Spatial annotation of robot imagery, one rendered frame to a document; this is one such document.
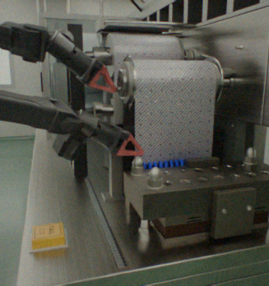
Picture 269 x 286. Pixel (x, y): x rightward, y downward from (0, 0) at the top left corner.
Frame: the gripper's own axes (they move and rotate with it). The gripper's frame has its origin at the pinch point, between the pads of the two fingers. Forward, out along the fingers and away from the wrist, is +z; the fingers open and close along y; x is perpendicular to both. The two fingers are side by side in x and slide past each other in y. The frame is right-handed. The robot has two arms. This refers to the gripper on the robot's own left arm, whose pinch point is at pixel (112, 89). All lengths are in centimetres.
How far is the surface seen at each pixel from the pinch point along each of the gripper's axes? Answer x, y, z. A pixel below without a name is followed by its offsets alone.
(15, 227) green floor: -128, -165, 48
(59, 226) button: -34.7, 16.2, 4.7
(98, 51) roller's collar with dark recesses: 9.1, -21.4, -5.7
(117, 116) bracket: -5.2, 0.5, 5.7
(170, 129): 0.4, 8.6, 17.8
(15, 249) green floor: -126, -129, 48
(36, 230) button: -37.8, 16.3, 0.8
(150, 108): 1.6, 8.1, 9.3
